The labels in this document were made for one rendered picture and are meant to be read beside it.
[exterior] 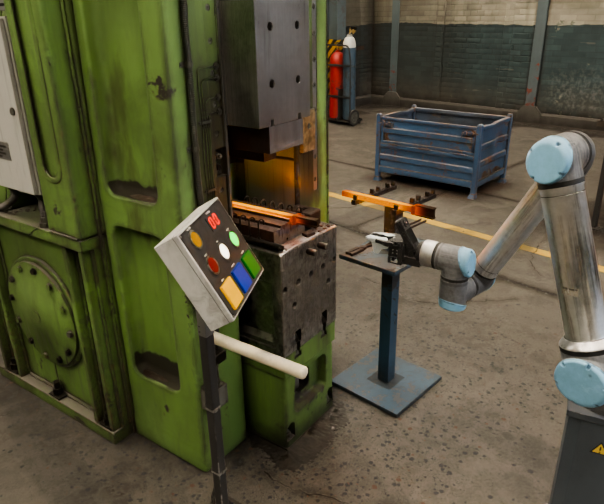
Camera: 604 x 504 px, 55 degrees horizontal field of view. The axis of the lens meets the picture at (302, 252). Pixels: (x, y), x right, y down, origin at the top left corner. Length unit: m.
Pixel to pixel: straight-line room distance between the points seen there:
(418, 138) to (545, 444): 3.91
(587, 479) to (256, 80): 1.65
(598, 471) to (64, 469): 2.00
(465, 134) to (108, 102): 4.15
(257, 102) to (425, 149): 4.16
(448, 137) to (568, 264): 4.30
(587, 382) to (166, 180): 1.39
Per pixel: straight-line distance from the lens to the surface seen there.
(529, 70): 10.01
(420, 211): 2.36
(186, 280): 1.57
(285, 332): 2.24
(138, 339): 2.50
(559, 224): 1.65
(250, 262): 1.79
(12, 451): 2.91
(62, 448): 2.83
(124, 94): 2.13
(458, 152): 5.86
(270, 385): 2.44
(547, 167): 1.62
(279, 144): 2.07
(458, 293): 1.93
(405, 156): 6.16
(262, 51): 1.97
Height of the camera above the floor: 1.73
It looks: 23 degrees down
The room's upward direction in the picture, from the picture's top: 1 degrees counter-clockwise
